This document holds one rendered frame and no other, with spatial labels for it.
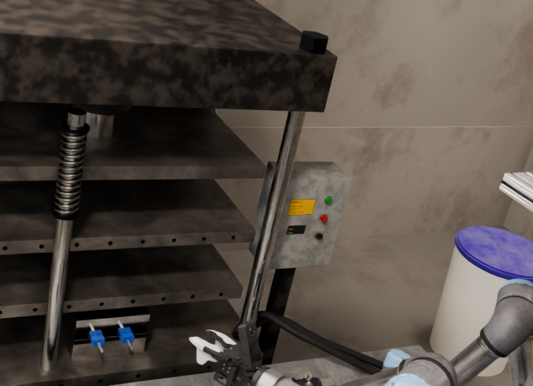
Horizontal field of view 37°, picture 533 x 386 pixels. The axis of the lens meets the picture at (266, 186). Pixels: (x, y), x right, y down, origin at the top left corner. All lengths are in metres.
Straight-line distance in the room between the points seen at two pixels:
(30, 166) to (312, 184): 1.07
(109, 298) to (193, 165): 0.56
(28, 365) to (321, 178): 1.26
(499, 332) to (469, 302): 2.48
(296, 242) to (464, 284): 1.73
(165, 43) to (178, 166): 0.51
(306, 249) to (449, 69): 2.87
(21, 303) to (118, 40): 0.99
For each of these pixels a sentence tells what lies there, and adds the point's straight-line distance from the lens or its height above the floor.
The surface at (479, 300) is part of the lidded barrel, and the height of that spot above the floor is 0.50.
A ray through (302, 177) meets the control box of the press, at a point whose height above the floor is 1.47.
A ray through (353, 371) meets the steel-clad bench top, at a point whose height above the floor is 0.80.
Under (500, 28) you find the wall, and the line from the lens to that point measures 6.03.
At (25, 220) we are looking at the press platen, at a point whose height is 1.29.
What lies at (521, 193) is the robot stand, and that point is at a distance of 1.98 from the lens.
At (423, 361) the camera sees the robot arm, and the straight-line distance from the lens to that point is 1.83.
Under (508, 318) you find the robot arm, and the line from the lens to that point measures 2.25.
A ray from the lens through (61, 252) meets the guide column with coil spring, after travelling 2.71.
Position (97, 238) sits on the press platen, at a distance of 2.78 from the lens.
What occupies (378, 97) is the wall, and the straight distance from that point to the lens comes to 5.53.
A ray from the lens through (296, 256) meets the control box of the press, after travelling 3.23.
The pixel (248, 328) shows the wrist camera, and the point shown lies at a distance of 2.01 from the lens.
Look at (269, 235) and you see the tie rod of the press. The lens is 2.94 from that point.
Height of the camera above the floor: 2.67
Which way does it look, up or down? 24 degrees down
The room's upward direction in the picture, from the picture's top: 13 degrees clockwise
